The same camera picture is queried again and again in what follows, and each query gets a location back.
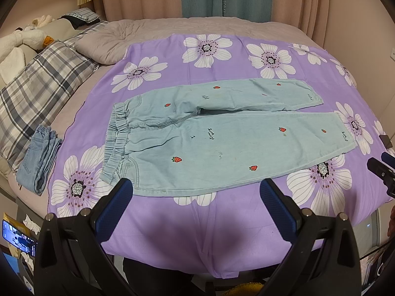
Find light blue strawberry pants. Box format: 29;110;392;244
99;78;358;198

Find purple floral bed sheet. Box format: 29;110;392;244
48;34;388;279

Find blue plaid pillow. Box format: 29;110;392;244
60;10;101;27

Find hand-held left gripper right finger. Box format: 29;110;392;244
260;178;362;296

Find grey quilted bedspread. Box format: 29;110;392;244
74;17;328;66

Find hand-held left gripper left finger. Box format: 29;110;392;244
33;178;136;296

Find blue jeans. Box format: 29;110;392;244
16;124;64;195

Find crumpled white tissue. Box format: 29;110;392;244
21;214;42;235

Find smartphone with lit screen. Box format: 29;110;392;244
1;219;39;258

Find white plush goose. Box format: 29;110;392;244
0;15;58;68

